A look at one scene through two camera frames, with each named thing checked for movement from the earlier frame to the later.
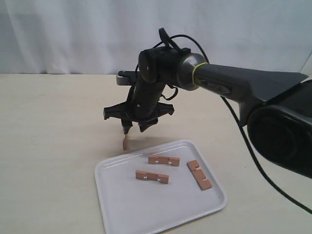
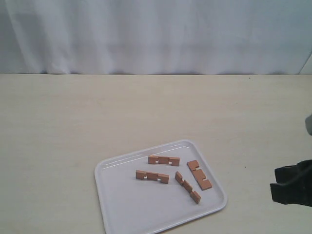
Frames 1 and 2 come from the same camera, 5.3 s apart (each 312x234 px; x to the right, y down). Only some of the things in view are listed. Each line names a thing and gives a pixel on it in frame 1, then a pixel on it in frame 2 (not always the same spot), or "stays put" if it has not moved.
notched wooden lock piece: x=174 y=161 stays put
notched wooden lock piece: x=199 y=175 stays put
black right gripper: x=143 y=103 to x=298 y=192
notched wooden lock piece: x=124 y=144 to x=194 y=196
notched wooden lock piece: x=162 y=178 stays put
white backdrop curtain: x=107 y=36 stays put
